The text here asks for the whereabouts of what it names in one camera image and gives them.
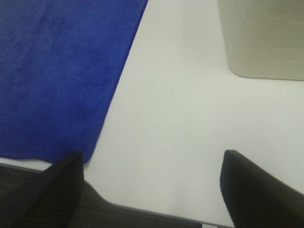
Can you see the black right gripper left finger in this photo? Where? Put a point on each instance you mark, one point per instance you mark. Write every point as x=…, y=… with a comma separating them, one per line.
x=48, y=200

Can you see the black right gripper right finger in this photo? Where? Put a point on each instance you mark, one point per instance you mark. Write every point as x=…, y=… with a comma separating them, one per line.
x=256, y=199

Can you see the blue microfibre towel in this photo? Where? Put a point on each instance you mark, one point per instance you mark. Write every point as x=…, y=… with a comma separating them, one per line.
x=60, y=63

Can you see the beige storage box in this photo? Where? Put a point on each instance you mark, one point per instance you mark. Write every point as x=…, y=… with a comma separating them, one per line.
x=264, y=38

